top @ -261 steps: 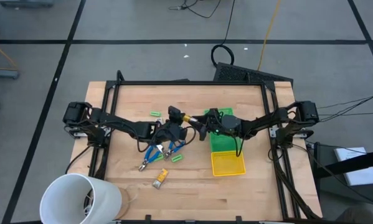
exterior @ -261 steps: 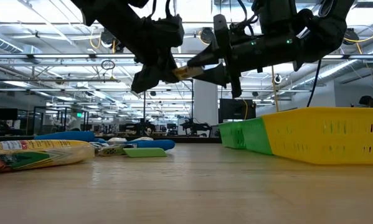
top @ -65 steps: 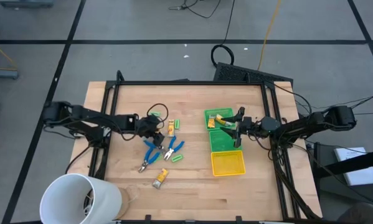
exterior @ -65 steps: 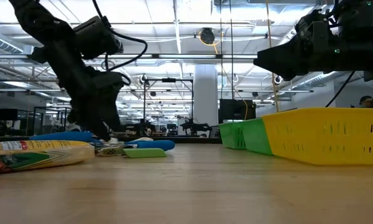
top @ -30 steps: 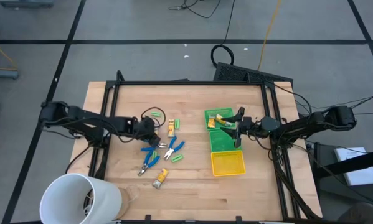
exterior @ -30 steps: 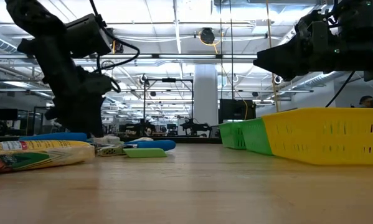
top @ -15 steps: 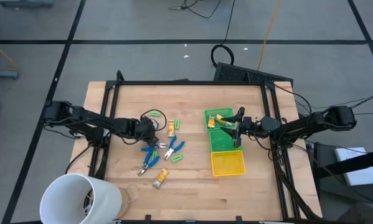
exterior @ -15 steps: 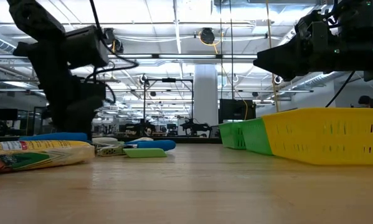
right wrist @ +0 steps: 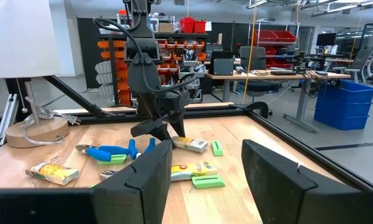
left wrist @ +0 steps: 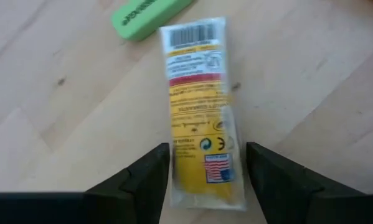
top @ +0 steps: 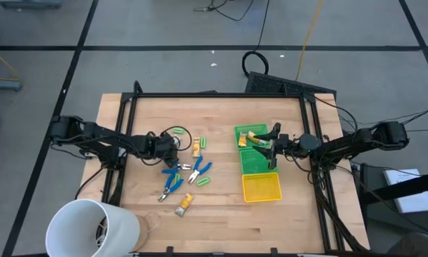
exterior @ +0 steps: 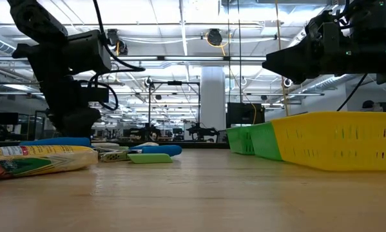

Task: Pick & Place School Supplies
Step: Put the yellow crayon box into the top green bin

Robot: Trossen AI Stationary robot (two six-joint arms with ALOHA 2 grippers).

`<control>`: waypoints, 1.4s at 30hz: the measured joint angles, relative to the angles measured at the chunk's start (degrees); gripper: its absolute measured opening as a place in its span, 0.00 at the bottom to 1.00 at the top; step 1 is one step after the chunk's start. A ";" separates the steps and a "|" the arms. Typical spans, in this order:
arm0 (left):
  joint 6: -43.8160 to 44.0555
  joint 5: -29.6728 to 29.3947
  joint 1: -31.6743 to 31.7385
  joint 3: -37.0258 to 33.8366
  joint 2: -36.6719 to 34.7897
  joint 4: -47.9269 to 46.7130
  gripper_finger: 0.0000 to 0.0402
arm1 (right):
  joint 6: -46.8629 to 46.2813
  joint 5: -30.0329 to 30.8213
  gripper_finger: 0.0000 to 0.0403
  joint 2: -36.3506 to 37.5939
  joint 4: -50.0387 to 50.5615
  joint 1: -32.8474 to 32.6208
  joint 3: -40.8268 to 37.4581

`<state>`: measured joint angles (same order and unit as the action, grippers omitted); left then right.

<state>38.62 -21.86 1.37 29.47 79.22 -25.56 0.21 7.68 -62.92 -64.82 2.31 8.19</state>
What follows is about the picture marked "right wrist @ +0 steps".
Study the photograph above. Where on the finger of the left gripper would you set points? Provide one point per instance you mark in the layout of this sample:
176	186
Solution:
152	127
180	124

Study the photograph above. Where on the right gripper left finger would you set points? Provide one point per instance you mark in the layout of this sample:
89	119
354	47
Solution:
142	193

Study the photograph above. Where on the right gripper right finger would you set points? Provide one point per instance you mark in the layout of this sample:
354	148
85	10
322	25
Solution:
279	193

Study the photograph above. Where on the yellow crayon pack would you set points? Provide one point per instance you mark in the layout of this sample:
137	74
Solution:
189	170
189	144
53	173

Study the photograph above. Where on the green eraser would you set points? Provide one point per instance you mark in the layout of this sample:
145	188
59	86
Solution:
208	181
114	160
216	148

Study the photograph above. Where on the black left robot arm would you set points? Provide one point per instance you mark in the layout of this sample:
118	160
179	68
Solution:
142	71

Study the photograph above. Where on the black box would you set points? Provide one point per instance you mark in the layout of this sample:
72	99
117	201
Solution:
222	65

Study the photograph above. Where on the shelf rack with orange bins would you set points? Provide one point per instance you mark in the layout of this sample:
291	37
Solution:
120	62

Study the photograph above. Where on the red storage bin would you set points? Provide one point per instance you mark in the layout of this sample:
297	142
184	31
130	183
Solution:
200	26
186	25

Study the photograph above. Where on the blue plastic bin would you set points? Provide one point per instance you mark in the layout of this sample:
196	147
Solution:
346	91
343	109
340	122

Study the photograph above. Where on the grey office chair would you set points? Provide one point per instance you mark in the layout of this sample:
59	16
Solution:
360	62
253	57

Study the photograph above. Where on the wooden desk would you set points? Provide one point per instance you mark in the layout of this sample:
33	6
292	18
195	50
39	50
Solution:
276	75

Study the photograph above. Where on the wooden lamp base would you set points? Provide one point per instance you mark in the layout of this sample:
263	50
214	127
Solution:
36	132

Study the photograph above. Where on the rack with red bins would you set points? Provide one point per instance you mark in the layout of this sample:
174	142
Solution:
275	37

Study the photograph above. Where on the silver aluminium extrusion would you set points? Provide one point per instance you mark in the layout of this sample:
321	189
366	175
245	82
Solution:
7	118

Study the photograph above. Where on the white lamp shade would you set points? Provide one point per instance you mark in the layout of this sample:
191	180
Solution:
21	37

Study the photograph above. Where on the black monitor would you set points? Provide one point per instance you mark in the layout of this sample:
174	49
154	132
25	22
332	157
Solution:
326	39

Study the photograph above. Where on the black table frame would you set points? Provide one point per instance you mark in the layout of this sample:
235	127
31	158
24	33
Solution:
205	112

